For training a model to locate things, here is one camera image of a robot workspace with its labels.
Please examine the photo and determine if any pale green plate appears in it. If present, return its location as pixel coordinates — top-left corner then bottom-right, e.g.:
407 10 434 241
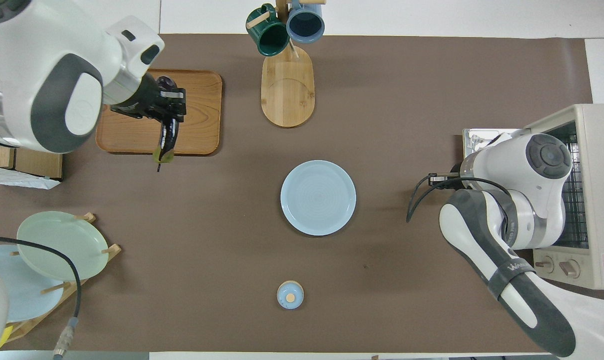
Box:
17 211 109 282

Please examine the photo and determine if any rectangular wooden tray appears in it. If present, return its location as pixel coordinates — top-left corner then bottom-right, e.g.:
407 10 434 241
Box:
96 68 223 156

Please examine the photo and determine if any light blue racked plate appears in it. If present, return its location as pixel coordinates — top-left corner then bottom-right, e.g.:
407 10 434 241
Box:
0 244 65 323

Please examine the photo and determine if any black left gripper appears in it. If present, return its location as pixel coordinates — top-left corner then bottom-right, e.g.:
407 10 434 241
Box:
111 75 187 151

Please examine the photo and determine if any dark purple eggplant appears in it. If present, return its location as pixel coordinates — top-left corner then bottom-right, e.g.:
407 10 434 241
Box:
153 75 176 173

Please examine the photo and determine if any dark green mug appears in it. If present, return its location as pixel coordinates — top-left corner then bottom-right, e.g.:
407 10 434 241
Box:
246 3 290 57

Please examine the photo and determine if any wooden mug tree stand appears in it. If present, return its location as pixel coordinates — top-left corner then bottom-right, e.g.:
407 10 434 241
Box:
246 0 327 128

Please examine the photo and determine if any beige toaster oven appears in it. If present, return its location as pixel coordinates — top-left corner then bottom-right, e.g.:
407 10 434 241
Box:
524 104 604 290

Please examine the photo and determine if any wooden plate rack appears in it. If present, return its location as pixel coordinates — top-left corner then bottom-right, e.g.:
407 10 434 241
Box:
2 212 121 344

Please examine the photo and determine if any grey blue mug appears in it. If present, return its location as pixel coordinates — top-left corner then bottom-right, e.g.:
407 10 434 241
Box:
286 0 326 44

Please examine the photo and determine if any wire oven rack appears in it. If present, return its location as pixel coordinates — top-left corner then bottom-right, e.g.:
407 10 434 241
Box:
557 122 589 249

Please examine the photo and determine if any wooden wire mesh shelf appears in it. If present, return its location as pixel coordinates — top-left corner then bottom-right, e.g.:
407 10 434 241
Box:
0 145 63 180

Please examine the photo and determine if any glass oven door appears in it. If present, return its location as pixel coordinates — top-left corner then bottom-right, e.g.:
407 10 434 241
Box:
463 128 522 163

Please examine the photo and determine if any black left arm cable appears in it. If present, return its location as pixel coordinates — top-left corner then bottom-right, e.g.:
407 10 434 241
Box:
0 234 82 360

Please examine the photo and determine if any brown table mat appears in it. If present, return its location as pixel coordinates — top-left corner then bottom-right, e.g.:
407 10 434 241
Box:
0 34 604 353

